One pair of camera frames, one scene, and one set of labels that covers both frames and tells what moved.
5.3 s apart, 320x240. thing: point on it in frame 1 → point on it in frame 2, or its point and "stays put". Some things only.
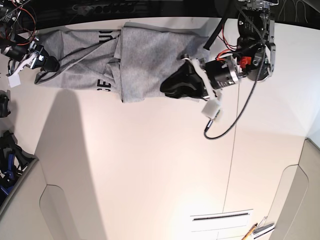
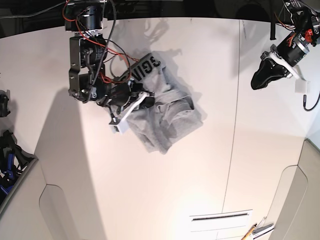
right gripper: [185, 91] → [273, 54]
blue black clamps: [14, 161] stays put
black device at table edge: [5, 102] stays put
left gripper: [35, 57] → [138, 92]
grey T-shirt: [134, 60] → [173, 118]
